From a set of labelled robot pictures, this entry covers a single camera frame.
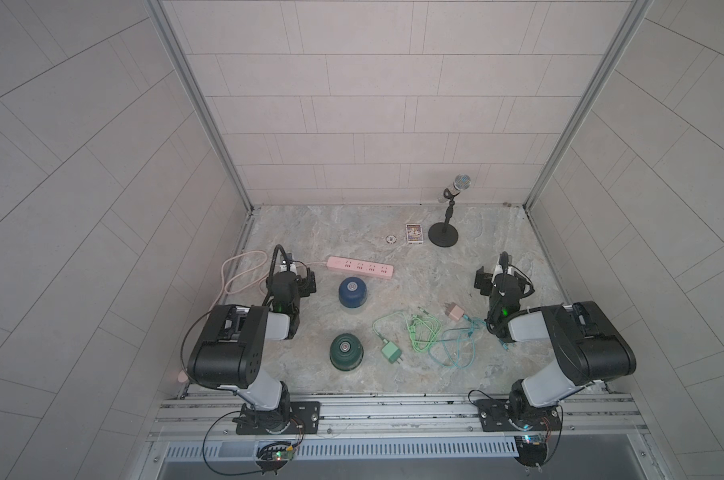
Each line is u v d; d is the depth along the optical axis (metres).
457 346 0.83
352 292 0.82
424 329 0.85
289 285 0.71
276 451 0.67
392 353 0.80
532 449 0.68
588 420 0.72
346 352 0.72
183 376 0.42
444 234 1.06
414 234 1.06
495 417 0.71
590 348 0.45
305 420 0.71
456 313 0.87
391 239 1.08
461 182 0.85
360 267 0.96
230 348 0.45
